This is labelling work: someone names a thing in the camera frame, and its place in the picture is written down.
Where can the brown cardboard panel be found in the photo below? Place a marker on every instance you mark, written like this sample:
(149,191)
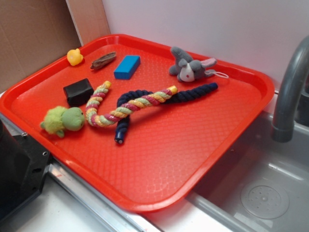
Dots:
(33,34)

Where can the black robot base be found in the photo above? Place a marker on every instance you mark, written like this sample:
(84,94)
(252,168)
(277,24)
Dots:
(23,166)

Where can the gray faucet spout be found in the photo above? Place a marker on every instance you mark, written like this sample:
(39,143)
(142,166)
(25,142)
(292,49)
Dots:
(292,103)

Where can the green plush turtle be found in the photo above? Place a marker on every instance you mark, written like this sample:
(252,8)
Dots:
(61,119)

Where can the multicolour twisted rope toy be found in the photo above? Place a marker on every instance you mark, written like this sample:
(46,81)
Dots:
(126,109)

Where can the red plastic tray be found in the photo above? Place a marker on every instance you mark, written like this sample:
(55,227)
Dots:
(167,149)

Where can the gray sink basin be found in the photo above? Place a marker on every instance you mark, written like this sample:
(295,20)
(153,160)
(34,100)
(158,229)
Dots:
(259,185)

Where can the brown wood piece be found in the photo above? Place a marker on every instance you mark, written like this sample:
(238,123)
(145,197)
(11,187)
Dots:
(103,61)

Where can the black rectangular block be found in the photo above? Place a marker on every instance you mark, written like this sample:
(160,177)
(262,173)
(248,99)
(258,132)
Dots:
(78,93)

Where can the blue rectangular block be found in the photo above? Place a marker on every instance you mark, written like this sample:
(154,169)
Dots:
(127,67)

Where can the yellow rubber duck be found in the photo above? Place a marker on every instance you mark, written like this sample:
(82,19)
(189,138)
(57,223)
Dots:
(74,57)

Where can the gray plush animal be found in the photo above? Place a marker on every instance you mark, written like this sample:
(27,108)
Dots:
(187,69)

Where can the navy twisted rope toy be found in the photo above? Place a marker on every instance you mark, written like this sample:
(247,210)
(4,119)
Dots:
(180,97)

